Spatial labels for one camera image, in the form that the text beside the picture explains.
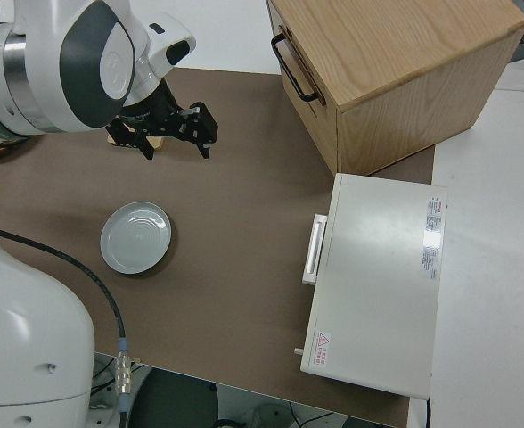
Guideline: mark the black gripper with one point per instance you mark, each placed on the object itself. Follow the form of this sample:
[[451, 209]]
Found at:
[[155, 120]]

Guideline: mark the gray round plate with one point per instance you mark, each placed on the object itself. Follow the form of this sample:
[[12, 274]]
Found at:
[[136, 237]]

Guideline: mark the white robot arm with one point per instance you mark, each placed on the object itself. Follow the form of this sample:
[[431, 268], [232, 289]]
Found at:
[[30, 67]]

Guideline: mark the wooden mug tree stand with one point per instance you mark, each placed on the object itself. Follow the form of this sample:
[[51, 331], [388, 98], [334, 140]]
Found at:
[[158, 142]]

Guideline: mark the brown table mat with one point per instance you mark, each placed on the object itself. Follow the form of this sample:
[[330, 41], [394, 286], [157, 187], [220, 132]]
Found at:
[[244, 178]]

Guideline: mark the brown wicker tray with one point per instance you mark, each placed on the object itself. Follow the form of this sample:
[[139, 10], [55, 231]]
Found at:
[[12, 147]]

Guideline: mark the wooden drawer box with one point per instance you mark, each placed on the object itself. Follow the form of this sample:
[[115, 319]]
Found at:
[[400, 67]]

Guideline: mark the cream toaster oven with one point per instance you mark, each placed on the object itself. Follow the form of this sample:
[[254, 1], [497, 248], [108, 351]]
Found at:
[[378, 285]]

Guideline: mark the dark round pedestal base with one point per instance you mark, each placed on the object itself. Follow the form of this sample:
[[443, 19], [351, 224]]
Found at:
[[177, 401]]

